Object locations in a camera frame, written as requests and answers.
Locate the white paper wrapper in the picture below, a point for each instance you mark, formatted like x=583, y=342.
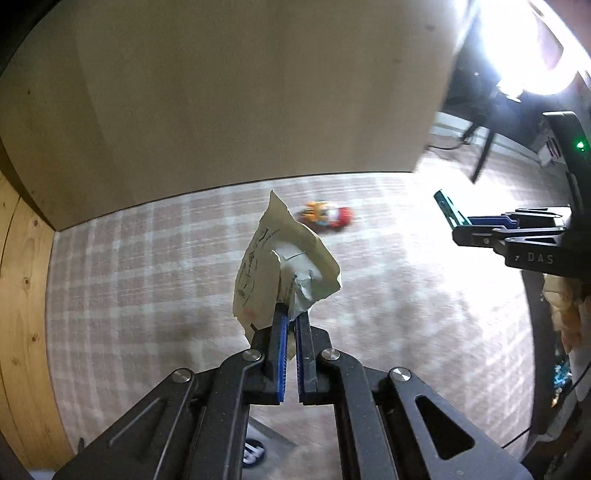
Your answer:
x=285, y=263

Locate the person's right hand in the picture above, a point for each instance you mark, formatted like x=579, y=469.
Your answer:
x=569, y=301

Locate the red santa figurine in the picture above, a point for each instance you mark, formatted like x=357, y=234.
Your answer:
x=323, y=215

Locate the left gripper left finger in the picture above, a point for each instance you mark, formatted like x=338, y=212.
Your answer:
x=192, y=425

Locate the grey Ta sachet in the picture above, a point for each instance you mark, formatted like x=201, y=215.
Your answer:
x=265, y=450

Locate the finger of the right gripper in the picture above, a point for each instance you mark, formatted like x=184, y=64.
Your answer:
x=500, y=221
x=486, y=235

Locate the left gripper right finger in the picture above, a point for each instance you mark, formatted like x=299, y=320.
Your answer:
x=391, y=424

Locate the teal clothespin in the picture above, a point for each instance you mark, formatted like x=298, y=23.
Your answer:
x=453, y=215

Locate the brown wooden board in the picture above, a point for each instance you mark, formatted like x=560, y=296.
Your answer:
x=110, y=104

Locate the bright lamp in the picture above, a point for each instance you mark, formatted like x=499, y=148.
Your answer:
x=531, y=48

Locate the pine wood plank panel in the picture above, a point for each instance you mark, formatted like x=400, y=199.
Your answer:
x=30, y=421

